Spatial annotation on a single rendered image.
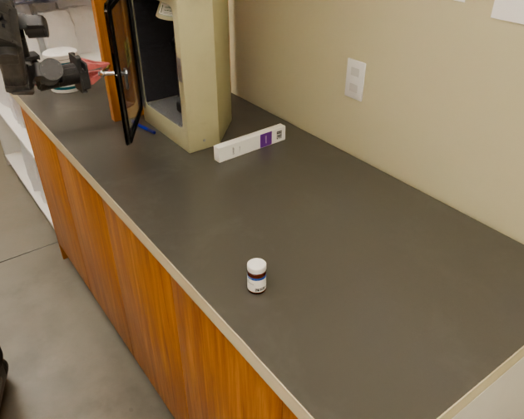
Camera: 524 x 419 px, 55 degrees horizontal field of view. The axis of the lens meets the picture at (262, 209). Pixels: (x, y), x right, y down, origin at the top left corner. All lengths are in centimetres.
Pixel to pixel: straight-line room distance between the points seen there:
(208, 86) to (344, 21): 44
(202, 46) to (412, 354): 99
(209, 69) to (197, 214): 46
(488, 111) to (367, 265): 46
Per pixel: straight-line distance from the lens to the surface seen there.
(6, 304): 266
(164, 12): 157
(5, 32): 110
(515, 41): 125
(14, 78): 142
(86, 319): 244
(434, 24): 136
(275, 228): 124
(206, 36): 151
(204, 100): 156
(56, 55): 216
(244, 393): 117
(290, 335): 98
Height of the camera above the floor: 166
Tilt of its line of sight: 33 degrees down
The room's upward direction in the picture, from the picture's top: straight up
